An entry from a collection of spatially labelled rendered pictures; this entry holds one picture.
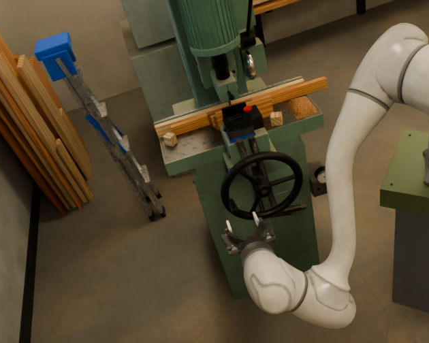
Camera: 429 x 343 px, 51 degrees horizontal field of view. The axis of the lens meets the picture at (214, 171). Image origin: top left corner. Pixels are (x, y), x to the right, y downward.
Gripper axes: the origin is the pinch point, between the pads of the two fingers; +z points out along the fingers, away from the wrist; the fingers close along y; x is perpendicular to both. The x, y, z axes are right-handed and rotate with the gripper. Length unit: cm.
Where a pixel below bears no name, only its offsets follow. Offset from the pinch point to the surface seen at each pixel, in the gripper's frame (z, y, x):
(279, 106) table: 43, -29, -21
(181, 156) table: 32.5, 12.4, -17.3
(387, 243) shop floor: 66, -68, 67
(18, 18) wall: 262, 108, -101
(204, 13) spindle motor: 24, -9, -61
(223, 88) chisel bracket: 36, -9, -35
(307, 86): 44, -41, -25
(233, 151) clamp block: 21.0, -5.3, -16.4
